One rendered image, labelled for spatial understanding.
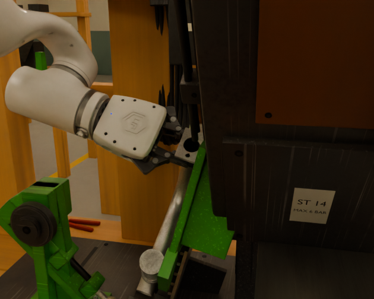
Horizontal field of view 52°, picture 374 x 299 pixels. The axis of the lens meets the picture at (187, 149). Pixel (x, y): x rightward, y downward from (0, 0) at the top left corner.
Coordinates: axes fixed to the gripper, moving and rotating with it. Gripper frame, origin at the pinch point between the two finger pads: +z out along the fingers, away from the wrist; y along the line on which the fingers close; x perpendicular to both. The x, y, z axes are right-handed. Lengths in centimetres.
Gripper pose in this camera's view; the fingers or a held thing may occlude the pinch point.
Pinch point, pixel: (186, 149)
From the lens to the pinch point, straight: 64.9
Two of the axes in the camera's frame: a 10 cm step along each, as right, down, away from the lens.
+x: -0.7, 3.9, 9.2
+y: 3.4, -8.5, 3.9
